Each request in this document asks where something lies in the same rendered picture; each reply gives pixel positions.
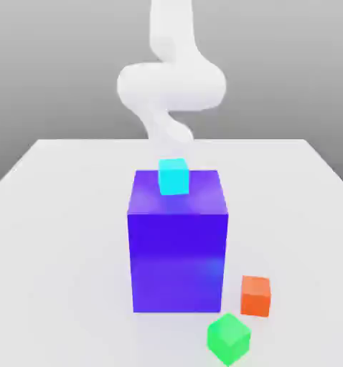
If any small cyan cube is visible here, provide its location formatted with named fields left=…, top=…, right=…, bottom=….
left=157, top=158, right=189, bottom=196

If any small green cube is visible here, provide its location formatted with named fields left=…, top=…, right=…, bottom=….
left=206, top=312, right=252, bottom=367

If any small orange cube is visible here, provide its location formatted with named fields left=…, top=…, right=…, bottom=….
left=240, top=275, right=272, bottom=318

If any large purple box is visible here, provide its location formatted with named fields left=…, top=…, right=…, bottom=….
left=126, top=168, right=229, bottom=314

